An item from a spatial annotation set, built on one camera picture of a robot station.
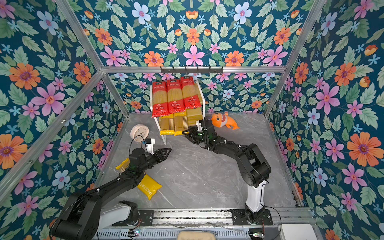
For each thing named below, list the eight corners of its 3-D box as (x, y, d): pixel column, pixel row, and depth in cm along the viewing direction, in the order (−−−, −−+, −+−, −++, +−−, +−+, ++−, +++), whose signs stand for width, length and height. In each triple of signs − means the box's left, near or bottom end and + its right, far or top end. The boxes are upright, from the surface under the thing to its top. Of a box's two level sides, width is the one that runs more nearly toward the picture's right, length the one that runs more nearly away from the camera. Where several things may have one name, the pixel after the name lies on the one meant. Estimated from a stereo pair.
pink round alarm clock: (134, 142, 106) (127, 131, 96) (146, 131, 112) (140, 120, 101) (139, 145, 104) (132, 134, 94) (150, 134, 110) (145, 123, 100)
